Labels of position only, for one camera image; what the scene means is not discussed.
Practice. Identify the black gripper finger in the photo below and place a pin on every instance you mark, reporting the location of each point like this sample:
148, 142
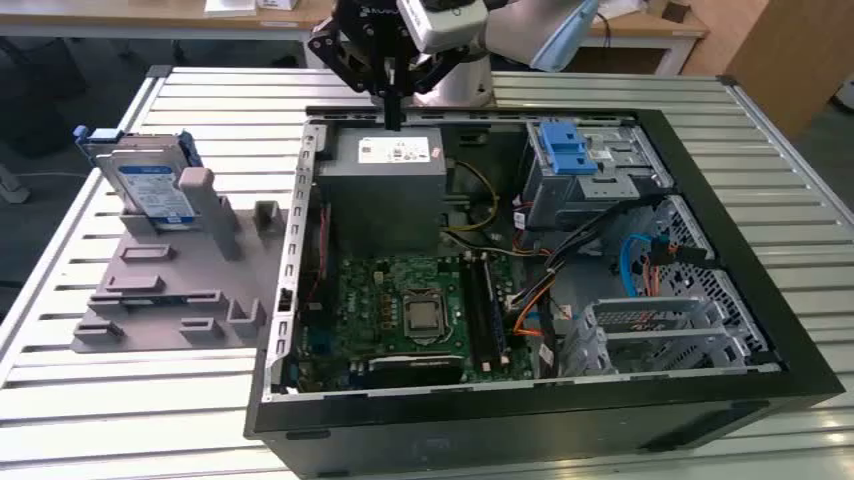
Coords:
337, 55
435, 70

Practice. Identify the hard disk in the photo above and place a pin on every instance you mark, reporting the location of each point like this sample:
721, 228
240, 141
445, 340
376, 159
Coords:
150, 195

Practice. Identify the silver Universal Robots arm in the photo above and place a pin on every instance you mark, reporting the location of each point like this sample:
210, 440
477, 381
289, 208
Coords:
468, 80

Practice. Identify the metal disk bay cage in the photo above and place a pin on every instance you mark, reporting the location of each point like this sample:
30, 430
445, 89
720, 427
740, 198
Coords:
668, 336

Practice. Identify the small white box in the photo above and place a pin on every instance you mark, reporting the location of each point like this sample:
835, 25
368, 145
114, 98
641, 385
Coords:
277, 4

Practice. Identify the blue plastic latch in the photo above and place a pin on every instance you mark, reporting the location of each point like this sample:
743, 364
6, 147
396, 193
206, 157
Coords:
568, 150

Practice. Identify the wooden desk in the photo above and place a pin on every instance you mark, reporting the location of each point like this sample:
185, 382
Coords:
168, 20

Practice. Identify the grey power supply unit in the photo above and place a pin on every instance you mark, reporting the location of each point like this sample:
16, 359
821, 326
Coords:
381, 210

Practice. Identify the metal optical drive cage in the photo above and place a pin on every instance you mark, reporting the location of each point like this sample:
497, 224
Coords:
568, 200

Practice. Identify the green motherboard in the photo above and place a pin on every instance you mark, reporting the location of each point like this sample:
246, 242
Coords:
364, 285

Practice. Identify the black office chair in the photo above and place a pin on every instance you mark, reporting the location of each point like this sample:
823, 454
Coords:
34, 100

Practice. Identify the silver CPU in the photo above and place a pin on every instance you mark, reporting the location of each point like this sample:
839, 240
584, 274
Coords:
424, 317

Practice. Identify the installed RAM stick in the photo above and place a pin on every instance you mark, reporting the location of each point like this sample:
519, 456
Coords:
497, 320

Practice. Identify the wooden cabinet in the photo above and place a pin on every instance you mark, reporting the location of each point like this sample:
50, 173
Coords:
788, 50

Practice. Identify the white table leg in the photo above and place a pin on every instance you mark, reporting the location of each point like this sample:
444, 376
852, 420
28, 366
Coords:
14, 192

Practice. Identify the RAM stick on rack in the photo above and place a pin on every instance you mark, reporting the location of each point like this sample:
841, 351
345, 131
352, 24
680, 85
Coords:
154, 300

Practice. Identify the black graphics card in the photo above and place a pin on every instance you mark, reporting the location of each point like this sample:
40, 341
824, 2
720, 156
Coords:
414, 370

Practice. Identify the grey parts rack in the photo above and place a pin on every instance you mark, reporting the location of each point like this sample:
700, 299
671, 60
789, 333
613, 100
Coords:
168, 330

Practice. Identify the black PC case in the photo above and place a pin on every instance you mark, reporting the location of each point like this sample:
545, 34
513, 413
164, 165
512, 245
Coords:
468, 440

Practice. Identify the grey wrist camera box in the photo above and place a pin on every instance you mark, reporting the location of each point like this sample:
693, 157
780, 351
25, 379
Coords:
448, 25

